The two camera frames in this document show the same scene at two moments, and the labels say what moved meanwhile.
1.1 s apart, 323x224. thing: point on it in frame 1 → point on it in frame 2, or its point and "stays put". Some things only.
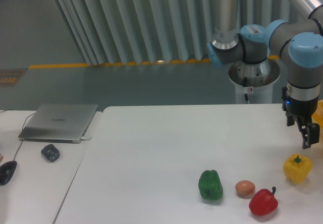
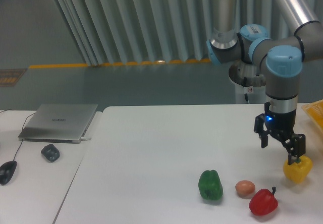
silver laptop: [58, 123] stays put
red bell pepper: [263, 202] stays put
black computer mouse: [7, 171] stays put
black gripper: [293, 107] → [280, 125]
